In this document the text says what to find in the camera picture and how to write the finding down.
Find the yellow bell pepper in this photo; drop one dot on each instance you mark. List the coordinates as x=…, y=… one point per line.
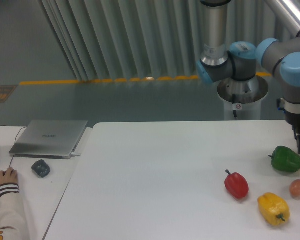
x=274, y=209

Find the white laptop cable plug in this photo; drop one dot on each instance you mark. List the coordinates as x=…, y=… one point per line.
x=75, y=154

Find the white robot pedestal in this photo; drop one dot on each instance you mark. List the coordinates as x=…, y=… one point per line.
x=242, y=100

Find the person's hand on mouse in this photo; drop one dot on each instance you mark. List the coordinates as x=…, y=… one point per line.
x=9, y=176

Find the silver closed laptop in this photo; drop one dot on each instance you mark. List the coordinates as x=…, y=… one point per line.
x=49, y=139

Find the white sleeved forearm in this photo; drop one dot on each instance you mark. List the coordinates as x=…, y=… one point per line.
x=13, y=221

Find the grey pleated curtain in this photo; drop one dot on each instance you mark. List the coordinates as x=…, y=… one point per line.
x=127, y=39

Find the brown egg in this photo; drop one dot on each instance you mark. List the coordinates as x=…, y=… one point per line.
x=294, y=188

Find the red bell pepper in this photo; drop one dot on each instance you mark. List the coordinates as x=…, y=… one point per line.
x=236, y=185

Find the green bell pepper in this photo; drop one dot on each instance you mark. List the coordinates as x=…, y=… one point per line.
x=284, y=159

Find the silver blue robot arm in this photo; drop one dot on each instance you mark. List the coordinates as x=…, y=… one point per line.
x=272, y=50

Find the dark grey small device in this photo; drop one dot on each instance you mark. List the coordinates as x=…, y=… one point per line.
x=41, y=168

